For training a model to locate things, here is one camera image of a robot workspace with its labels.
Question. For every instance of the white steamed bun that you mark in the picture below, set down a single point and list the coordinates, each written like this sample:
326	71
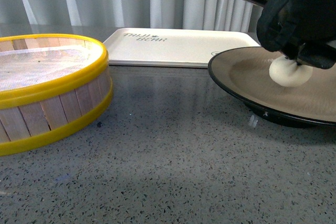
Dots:
288	73

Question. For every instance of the white mesh steamer liner cloth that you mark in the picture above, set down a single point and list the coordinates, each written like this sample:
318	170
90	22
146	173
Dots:
28	67

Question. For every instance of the grey pleated curtain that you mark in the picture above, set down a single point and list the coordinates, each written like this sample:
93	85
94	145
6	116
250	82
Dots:
227	15

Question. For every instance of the white bear print tray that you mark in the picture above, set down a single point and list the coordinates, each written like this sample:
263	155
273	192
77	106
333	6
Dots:
171	47

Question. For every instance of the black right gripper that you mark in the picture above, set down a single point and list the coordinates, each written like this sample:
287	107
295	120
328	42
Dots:
300	29

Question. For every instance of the yellow rimmed wooden steamer basket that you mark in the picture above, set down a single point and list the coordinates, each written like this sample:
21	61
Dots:
38	115

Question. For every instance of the beige plate with black rim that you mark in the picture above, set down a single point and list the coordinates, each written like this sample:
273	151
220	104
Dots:
244	74

